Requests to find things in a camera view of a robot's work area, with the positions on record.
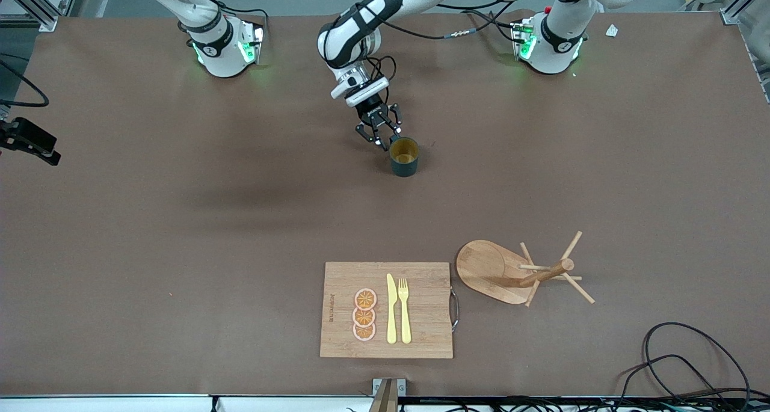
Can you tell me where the dark green cup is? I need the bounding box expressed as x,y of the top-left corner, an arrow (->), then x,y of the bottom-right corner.
389,137 -> 420,177

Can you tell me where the wooden mug rack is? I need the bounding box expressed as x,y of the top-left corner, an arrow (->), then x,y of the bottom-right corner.
455,231 -> 596,307

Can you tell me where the brown table cover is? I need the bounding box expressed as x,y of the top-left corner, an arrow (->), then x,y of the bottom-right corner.
0,9 -> 770,398

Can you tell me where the yellow plastic knife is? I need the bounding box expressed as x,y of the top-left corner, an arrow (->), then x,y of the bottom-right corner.
386,273 -> 398,345

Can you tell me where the bamboo cutting board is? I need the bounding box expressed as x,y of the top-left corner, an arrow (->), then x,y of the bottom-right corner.
319,262 -> 460,359

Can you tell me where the yellow plastic fork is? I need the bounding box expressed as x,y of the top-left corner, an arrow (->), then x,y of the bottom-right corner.
398,278 -> 412,345

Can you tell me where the aluminium frame profile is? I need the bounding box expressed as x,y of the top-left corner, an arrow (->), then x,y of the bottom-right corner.
719,0 -> 770,25
0,0 -> 82,32

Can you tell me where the black left base cable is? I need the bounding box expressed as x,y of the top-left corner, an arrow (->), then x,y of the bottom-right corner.
461,9 -> 521,43

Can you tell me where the black base cable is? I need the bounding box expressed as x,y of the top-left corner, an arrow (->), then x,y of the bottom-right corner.
191,0 -> 270,37
461,9 -> 521,43

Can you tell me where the black right base cable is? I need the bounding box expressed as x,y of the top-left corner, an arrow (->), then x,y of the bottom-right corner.
191,0 -> 270,37

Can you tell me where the metal clamp bracket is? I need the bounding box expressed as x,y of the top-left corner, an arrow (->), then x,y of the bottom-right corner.
372,378 -> 407,412

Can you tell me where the black loose cable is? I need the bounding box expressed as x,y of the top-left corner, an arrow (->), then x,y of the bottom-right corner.
614,354 -> 725,412
644,322 -> 753,404

